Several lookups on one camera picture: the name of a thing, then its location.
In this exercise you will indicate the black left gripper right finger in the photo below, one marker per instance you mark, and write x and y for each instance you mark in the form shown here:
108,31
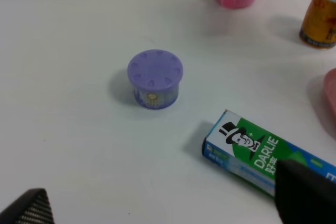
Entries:
302,195

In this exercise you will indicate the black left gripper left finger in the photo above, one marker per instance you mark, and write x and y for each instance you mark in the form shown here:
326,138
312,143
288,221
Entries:
33,206

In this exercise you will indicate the green blue toothpaste box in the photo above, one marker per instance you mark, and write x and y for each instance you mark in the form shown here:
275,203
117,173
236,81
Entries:
251,152

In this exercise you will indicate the pink square plate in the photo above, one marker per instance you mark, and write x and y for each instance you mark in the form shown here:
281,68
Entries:
329,90

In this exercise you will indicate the gold energy drink can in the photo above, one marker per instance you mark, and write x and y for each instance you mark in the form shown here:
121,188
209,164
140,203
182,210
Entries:
318,26

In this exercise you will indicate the purple lidded round container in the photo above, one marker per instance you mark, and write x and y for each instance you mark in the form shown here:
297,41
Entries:
155,76

